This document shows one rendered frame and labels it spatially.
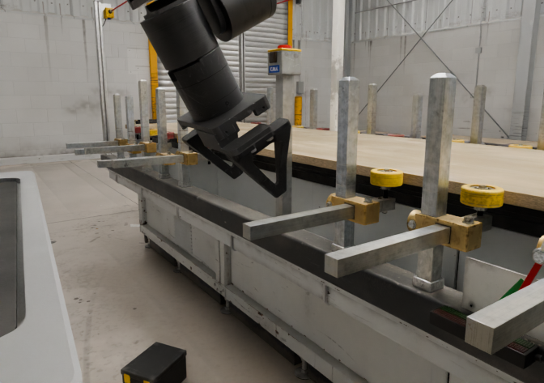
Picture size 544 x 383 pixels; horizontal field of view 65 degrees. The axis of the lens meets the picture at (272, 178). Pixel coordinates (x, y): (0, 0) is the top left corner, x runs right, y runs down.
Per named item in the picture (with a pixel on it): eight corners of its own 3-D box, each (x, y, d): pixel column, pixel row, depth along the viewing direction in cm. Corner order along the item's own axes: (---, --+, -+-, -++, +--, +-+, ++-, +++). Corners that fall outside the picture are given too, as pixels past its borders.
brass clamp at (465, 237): (464, 253, 78) (466, 227, 77) (403, 234, 89) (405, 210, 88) (482, 247, 82) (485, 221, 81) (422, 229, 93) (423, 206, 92)
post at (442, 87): (428, 313, 88) (446, 72, 79) (414, 306, 91) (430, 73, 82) (439, 308, 90) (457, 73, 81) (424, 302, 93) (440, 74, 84)
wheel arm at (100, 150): (86, 156, 207) (85, 147, 206) (84, 155, 209) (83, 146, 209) (172, 150, 231) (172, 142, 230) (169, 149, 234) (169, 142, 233)
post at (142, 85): (145, 172, 228) (140, 79, 219) (142, 171, 231) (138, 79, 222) (151, 171, 230) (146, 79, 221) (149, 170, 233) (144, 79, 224)
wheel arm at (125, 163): (114, 170, 166) (113, 159, 165) (112, 169, 169) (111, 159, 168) (214, 161, 191) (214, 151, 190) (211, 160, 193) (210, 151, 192)
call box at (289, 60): (281, 77, 118) (281, 47, 116) (267, 78, 123) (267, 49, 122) (301, 77, 121) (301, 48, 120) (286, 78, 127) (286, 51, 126)
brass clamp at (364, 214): (363, 226, 99) (363, 205, 98) (323, 213, 110) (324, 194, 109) (380, 222, 102) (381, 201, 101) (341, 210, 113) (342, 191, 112)
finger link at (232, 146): (280, 168, 50) (245, 95, 46) (317, 180, 44) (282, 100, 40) (234, 202, 48) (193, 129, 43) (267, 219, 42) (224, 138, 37)
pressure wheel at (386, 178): (403, 217, 106) (405, 172, 104) (370, 216, 107) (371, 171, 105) (397, 209, 114) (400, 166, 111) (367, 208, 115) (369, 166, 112)
